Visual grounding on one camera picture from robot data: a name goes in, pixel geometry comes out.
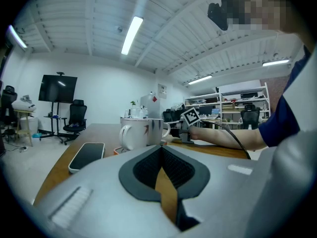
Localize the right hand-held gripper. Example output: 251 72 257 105
170 107 202 144

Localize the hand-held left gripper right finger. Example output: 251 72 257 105
162 144 272 238

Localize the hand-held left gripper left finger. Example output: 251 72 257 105
31 144 184 238

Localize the person's right forearm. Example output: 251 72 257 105
189 126 268 151

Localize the black office chair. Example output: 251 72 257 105
61 99 88 146
0 85 18 143
162 109 173 123
170 104 186 122
240 103 261 130

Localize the grey refrigerator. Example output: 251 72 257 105
140 94 161 120

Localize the black computer monitor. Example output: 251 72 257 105
199 105 213 116

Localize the black smartphone in white case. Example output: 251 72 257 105
68 142 106 175

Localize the orange coaster tray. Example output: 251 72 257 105
113 146 129 156

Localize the ceiling tube light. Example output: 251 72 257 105
7 25 28 50
120 15 144 56
262 59 290 67
187 74 213 85

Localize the white shelving rack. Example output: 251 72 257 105
184 82 271 130

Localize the person's navy shirt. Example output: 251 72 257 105
257 45 313 147

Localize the wooden side table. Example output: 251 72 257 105
13 109 37 147

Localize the white waste bin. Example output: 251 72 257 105
19 116 39 135

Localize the black television screen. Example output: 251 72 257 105
38 74 78 104

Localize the white pillow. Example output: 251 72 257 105
11 100 37 113

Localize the person's white clothing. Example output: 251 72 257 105
282 48 317 133

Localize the person's head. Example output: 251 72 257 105
232 0 305 34

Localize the grey wall panel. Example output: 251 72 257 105
158 83 168 99

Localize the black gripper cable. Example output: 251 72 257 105
199 119 252 160

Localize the black head-worn camera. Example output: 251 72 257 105
207 0 235 32

